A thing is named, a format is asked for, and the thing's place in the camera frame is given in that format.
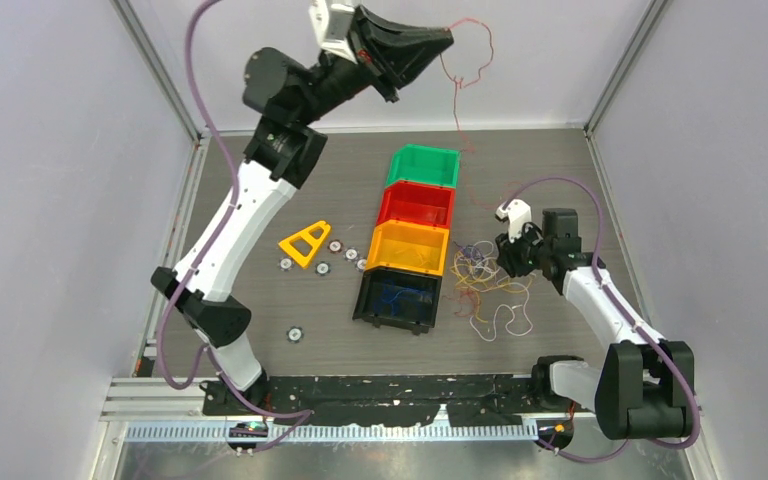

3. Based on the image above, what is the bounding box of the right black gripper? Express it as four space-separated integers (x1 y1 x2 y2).
495 220 552 279

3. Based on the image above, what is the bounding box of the blue wire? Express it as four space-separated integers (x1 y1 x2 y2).
370 283 437 319

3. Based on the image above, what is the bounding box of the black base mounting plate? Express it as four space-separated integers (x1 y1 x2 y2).
199 374 597 428

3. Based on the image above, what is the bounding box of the yellow triangular plastic piece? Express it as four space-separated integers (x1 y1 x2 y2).
278 220 332 269

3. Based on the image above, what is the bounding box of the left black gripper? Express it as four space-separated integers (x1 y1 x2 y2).
294 5 452 126

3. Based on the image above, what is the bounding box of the aluminium frame rail front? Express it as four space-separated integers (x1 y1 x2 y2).
101 378 569 450

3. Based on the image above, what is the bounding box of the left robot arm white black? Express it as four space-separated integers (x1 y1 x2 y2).
151 1 454 414

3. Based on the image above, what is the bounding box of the round disc lower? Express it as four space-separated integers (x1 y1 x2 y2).
315 261 331 276

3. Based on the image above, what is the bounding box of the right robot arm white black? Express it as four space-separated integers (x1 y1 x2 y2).
495 200 699 440

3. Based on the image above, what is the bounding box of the round disc red centre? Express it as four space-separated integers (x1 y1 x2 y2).
328 240 343 254

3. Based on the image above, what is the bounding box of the red plastic bin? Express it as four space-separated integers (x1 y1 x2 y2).
375 180 456 229

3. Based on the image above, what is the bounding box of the black plastic bin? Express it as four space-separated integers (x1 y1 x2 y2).
352 267 443 335

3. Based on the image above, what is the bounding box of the round disc middle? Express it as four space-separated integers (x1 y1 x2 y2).
343 248 359 263

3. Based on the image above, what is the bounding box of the red wire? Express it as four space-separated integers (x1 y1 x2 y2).
438 17 495 213

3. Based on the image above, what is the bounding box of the yellow plastic bin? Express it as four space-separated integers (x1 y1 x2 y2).
366 220 450 276

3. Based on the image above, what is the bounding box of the green plastic bin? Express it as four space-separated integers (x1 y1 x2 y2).
385 144 460 188

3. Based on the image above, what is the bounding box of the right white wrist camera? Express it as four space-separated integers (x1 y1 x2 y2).
495 199 532 243

